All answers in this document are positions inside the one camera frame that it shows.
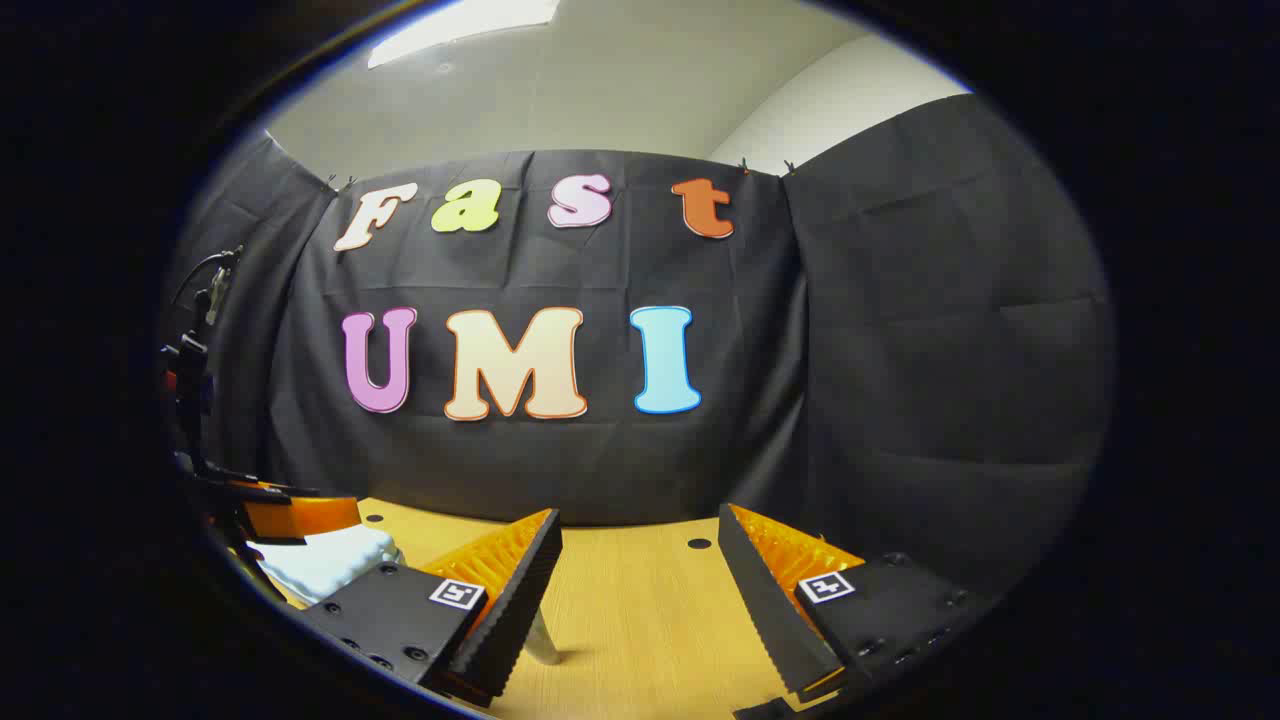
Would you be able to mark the ceiling light panel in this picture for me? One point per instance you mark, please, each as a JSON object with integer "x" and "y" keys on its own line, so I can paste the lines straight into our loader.
{"x": 460, "y": 25}

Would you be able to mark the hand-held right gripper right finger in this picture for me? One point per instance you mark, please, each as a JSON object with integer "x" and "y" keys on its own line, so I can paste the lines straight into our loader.
{"x": 760, "y": 610}

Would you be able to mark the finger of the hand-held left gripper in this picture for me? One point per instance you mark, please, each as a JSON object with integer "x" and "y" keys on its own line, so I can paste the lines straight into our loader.
{"x": 300, "y": 517}

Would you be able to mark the small pale blue suitcase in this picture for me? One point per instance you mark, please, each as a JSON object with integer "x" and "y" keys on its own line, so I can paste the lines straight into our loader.
{"x": 330, "y": 565}

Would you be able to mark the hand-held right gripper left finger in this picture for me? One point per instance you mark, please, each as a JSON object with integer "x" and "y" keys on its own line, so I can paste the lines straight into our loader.
{"x": 520, "y": 610}

